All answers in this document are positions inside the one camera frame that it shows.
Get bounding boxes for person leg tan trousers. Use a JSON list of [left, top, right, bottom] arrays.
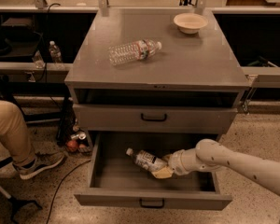
[[0, 100, 35, 178]]

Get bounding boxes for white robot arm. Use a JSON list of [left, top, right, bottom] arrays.
[[153, 139, 280, 224]]

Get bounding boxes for open lower grey drawer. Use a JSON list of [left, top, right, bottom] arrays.
[[75, 132, 232, 210]]

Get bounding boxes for black floor cable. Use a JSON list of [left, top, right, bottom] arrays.
[[45, 158, 92, 224]]

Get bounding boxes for black chair base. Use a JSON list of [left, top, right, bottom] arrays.
[[0, 157, 42, 224]]

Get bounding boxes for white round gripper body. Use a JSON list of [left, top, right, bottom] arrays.
[[168, 149, 189, 175]]

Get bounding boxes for white paper bowl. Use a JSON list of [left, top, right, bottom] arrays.
[[174, 13, 208, 35]]

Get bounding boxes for red apple on floor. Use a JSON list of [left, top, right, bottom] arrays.
[[66, 140, 78, 152]]

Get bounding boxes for labelled plastic water bottle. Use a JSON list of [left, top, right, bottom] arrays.
[[126, 147, 167, 173]]

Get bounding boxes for metal can on floor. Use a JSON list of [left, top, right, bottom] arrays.
[[71, 132, 87, 140]]

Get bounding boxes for water bottle on shelf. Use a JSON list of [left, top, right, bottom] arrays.
[[49, 41, 63, 63]]

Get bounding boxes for clear ribbed plastic bottle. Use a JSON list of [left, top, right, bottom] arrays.
[[108, 39, 162, 65]]

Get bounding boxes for grey white sneaker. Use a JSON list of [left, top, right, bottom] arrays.
[[14, 152, 64, 180]]

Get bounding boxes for closed middle grey drawer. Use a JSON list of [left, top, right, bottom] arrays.
[[73, 105, 237, 134]]

